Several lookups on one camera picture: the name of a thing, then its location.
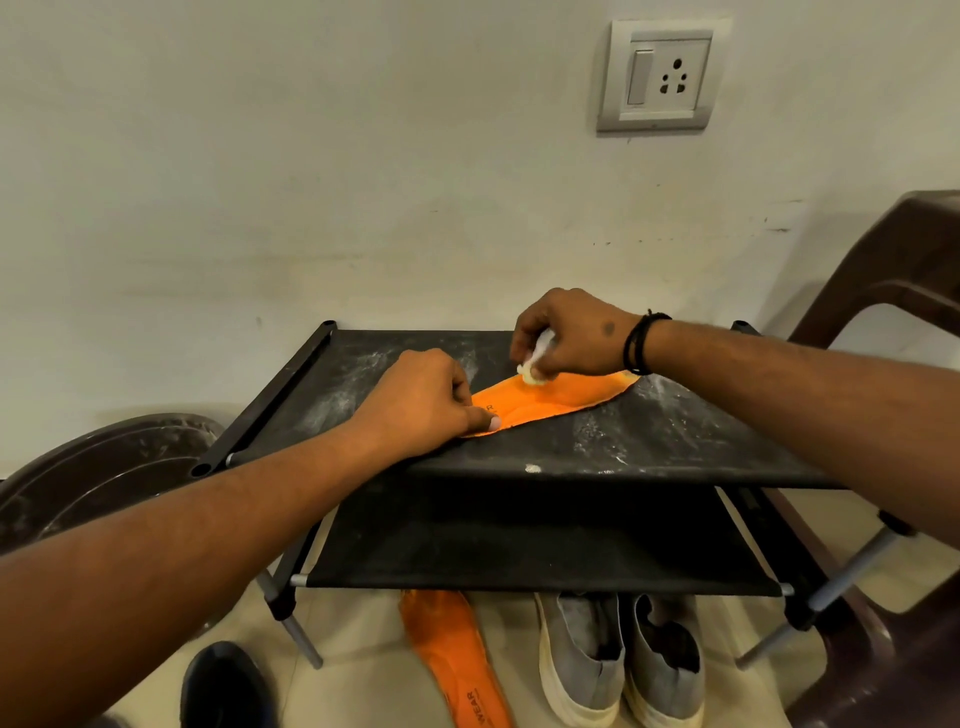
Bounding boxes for person's right hand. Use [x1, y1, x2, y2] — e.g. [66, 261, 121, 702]
[509, 288, 640, 381]

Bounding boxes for person's left hand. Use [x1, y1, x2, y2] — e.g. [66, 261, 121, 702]
[352, 348, 503, 461]

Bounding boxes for white cleaning wad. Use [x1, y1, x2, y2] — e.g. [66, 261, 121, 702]
[519, 330, 557, 388]

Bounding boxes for orange shoe insole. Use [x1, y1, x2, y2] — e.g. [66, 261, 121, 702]
[460, 369, 643, 439]
[397, 589, 516, 728]

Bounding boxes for person's left forearm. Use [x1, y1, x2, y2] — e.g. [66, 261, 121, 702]
[0, 420, 391, 728]

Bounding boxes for person's right forearm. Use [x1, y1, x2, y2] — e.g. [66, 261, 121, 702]
[643, 318, 960, 550]

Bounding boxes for black fabric shoe rack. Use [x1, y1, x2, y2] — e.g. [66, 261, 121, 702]
[189, 320, 918, 672]

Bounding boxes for grey slip-on shoe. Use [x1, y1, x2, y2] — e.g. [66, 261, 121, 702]
[534, 591, 628, 728]
[620, 594, 708, 728]

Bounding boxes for black shoe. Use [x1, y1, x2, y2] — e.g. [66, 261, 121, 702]
[179, 641, 279, 728]

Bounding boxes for brown plastic chair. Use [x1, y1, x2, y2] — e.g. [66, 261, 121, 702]
[778, 189, 960, 728]

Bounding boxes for dark round plastic tub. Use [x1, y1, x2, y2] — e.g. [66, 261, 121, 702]
[0, 413, 227, 558]

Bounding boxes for black wrist bracelet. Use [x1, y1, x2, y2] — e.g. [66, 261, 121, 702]
[621, 309, 673, 377]

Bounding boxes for white wall switch socket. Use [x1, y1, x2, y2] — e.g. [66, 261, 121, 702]
[596, 18, 733, 135]

